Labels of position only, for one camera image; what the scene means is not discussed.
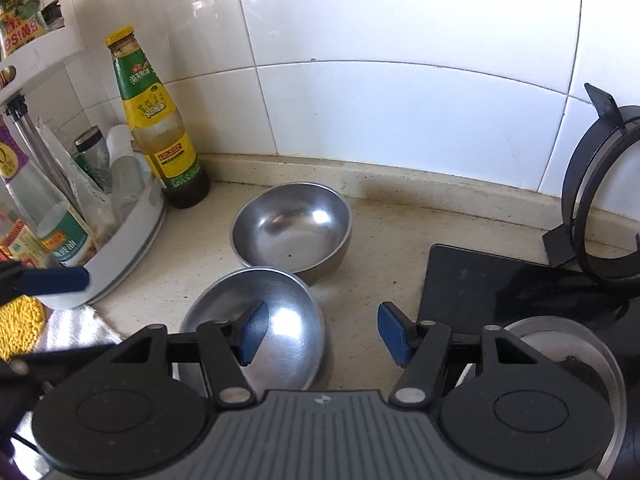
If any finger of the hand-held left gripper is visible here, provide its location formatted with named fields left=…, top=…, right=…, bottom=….
left=0, top=260, right=92, bottom=306
left=0, top=342, right=123, bottom=386

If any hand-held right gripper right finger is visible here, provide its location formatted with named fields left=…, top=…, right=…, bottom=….
left=377, top=301, right=538, bottom=408

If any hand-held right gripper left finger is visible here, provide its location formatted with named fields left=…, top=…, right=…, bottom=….
left=107, top=300, right=271, bottom=407

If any clear bottle purple green label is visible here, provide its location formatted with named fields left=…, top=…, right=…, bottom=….
left=0, top=125, right=96, bottom=268

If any yellow chenille mat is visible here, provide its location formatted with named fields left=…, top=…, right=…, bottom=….
left=0, top=294, right=47, bottom=361

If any white two-tier rotating rack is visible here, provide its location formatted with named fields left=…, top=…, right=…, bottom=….
left=0, top=25, right=167, bottom=311

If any black glass gas stove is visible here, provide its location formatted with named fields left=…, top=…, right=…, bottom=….
left=417, top=244, right=640, bottom=480

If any clear plastic bottle white cap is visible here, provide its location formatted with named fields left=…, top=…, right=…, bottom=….
left=107, top=125, right=152, bottom=211

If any small steel-lid jar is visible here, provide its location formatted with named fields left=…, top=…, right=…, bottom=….
left=75, top=127, right=114, bottom=192

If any green-label sauce bottle yellow cap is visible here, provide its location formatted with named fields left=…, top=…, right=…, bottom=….
left=105, top=25, right=211, bottom=209

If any black burner cap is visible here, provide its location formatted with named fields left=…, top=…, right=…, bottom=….
left=552, top=355, right=613, bottom=391

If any red-label glass jar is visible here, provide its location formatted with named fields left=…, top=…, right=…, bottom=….
left=0, top=0, right=47, bottom=58

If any small dark-cap jar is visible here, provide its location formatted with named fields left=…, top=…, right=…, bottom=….
left=41, top=2, right=67, bottom=32

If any black pot support ring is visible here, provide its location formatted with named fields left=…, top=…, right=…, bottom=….
left=542, top=82, right=640, bottom=288

